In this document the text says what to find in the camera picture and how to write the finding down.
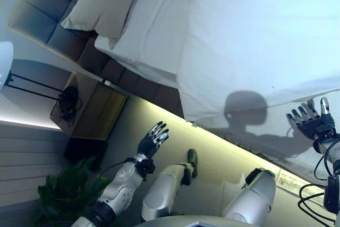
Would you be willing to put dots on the dark left robot foot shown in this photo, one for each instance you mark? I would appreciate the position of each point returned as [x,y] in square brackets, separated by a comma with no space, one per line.
[191,158]

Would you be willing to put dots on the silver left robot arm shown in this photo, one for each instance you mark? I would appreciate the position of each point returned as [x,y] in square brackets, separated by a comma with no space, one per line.
[119,184]

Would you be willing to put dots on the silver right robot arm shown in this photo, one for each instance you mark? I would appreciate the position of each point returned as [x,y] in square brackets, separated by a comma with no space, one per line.
[336,163]

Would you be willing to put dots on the silver left robot leg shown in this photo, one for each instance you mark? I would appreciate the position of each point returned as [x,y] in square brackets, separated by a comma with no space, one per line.
[162,189]

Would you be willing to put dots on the silver robot torso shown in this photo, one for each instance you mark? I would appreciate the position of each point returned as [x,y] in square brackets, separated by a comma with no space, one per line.
[172,223]

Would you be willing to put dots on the silver robot leg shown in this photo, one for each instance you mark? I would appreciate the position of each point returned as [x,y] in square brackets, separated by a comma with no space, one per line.
[162,189]
[255,197]

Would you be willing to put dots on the silver right robot leg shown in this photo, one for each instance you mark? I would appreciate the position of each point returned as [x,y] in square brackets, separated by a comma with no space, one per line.
[255,197]

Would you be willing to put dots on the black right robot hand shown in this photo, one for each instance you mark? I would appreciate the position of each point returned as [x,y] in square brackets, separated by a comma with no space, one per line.
[316,126]

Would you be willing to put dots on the large beige pillow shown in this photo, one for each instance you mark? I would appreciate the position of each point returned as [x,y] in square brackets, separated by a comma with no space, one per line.
[106,6]

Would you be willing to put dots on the white fitted bed sheet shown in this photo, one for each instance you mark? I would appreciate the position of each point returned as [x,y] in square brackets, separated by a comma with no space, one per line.
[154,30]

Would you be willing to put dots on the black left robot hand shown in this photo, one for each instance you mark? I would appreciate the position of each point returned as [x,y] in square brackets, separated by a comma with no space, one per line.
[150,144]

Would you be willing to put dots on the white lamp with black stand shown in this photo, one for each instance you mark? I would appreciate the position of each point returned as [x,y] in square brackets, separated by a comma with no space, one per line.
[4,65]

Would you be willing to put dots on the wooden nightstand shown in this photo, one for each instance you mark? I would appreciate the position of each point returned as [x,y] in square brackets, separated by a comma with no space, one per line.
[106,110]

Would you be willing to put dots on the white duvet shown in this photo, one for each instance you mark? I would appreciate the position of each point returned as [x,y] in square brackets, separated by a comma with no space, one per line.
[252,38]

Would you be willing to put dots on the black box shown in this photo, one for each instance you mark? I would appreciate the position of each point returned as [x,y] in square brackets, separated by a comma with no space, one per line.
[85,150]

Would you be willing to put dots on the green potted plant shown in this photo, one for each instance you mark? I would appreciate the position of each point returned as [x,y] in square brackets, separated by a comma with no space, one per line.
[66,189]

